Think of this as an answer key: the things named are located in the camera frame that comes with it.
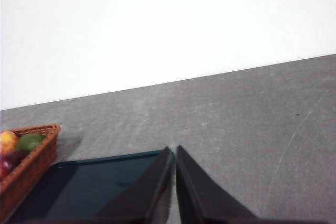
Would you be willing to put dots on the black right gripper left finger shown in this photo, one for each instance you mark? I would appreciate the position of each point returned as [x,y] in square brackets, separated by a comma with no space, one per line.
[147,197]

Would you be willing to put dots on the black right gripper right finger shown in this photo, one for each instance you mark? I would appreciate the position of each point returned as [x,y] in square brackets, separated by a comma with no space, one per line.
[199,197]

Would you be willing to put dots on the dark teal rectangular tray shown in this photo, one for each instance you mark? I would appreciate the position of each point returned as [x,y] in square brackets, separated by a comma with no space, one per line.
[86,184]

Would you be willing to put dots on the brown wicker basket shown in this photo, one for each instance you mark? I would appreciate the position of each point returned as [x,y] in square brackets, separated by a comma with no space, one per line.
[31,169]

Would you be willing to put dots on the green fruit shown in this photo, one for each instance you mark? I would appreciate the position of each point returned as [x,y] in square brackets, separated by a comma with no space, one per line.
[30,141]

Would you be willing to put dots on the dark red apple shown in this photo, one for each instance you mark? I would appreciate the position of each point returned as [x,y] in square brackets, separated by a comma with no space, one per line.
[11,161]

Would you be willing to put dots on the red and yellow apple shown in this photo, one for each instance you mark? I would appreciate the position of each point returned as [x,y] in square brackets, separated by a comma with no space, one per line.
[8,141]

